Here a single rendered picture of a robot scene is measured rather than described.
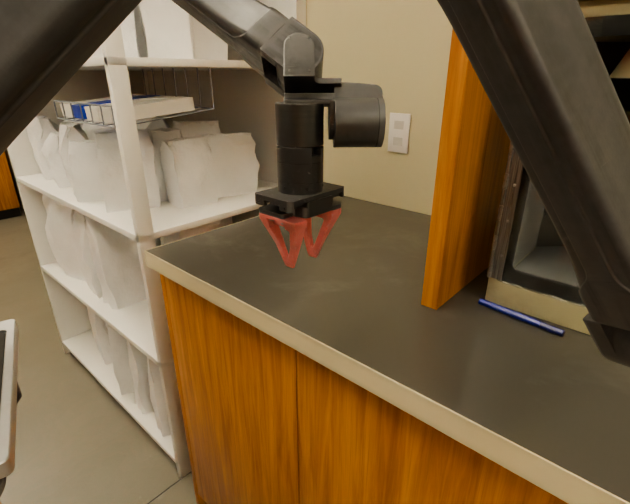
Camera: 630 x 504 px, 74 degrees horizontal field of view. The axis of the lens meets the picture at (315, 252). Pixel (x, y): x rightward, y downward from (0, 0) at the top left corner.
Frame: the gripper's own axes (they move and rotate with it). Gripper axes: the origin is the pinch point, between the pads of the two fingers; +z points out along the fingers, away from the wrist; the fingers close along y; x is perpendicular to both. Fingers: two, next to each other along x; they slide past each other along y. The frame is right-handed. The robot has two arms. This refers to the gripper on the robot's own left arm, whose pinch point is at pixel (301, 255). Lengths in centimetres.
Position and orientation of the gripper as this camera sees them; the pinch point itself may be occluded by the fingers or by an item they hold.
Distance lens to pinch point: 56.3
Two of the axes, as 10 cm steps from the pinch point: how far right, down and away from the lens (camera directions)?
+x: -7.4, -2.6, 6.2
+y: 6.7, -2.9, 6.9
